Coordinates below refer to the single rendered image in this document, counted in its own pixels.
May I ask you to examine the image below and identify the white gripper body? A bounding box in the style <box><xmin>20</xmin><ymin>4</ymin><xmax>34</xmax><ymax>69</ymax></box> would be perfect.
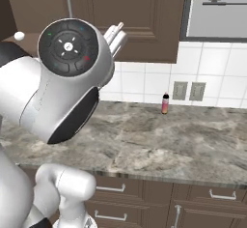
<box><xmin>102</xmin><ymin>21</ymin><xmax>129</xmax><ymax>59</ymax></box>

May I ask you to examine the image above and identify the dark brown open cabinet door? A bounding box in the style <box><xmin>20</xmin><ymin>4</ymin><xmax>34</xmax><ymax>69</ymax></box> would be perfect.
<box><xmin>0</xmin><ymin>0</ymin><xmax>18</xmax><ymax>42</ymax></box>

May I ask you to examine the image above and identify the brown base cabinet door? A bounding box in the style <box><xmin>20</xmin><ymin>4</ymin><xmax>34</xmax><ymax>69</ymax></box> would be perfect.
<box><xmin>166</xmin><ymin>200</ymin><xmax>247</xmax><ymax>228</ymax></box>

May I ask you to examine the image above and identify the pink bottle with black cap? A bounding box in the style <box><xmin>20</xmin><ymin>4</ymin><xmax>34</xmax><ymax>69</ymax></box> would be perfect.
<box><xmin>161</xmin><ymin>91</ymin><xmax>171</xmax><ymax>115</ymax></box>

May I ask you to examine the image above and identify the white round knob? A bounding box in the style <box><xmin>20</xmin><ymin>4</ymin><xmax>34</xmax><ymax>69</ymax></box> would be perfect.
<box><xmin>14</xmin><ymin>31</ymin><xmax>26</xmax><ymax>42</ymax></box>

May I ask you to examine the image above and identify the grey microwave oven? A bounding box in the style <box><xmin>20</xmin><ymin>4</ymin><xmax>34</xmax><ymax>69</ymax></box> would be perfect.
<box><xmin>179</xmin><ymin>0</ymin><xmax>247</xmax><ymax>43</ymax></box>

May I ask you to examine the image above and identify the small brown drawer front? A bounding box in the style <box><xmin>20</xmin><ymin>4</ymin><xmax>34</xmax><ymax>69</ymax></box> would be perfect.
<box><xmin>92</xmin><ymin>174</ymin><xmax>145</xmax><ymax>204</ymax></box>

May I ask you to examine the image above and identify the wide brown drawer front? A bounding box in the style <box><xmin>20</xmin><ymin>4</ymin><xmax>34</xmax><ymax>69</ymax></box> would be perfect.
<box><xmin>84</xmin><ymin>198</ymin><xmax>172</xmax><ymax>228</ymax></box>

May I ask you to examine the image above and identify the brown wall cabinet door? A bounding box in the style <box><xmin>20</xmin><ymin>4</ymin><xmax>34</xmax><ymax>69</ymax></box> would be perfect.
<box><xmin>60</xmin><ymin>0</ymin><xmax>188</xmax><ymax>65</ymax></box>

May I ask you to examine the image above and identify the silver wall cabinet door handle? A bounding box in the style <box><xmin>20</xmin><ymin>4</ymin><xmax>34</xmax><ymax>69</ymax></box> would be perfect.
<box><xmin>65</xmin><ymin>0</ymin><xmax>76</xmax><ymax>19</ymax></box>

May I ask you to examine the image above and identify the grey wall outlet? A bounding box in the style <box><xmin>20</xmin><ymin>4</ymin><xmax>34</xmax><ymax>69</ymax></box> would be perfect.
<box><xmin>172</xmin><ymin>80</ymin><xmax>189</xmax><ymax>101</ymax></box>
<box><xmin>188</xmin><ymin>81</ymin><xmax>207</xmax><ymax>102</ymax></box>

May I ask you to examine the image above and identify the silver microwave door handle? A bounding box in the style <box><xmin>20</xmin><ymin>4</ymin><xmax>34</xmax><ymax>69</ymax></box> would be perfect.
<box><xmin>202</xmin><ymin>0</ymin><xmax>247</xmax><ymax>7</ymax></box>

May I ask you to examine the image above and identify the silver drawer handle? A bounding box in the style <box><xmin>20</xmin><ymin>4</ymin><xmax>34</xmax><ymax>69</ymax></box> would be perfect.
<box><xmin>96</xmin><ymin>183</ymin><xmax>126</xmax><ymax>193</ymax></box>
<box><xmin>94</xmin><ymin>209</ymin><xmax>128</xmax><ymax>222</ymax></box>
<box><xmin>208</xmin><ymin>188</ymin><xmax>238</xmax><ymax>202</ymax></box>

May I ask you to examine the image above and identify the silver base cabinet door handle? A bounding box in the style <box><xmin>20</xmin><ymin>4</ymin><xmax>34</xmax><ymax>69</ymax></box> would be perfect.
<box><xmin>174</xmin><ymin>204</ymin><xmax>183</xmax><ymax>228</ymax></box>

